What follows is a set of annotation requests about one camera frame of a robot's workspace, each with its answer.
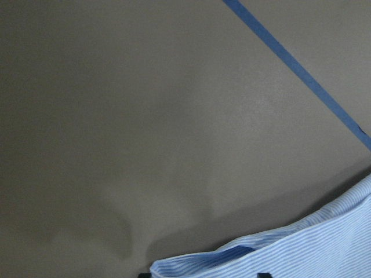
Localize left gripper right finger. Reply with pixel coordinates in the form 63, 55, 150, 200
257, 273, 271, 278

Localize light blue striped shirt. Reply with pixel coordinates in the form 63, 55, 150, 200
150, 177, 370, 277

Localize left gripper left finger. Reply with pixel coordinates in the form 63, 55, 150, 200
138, 273, 151, 278

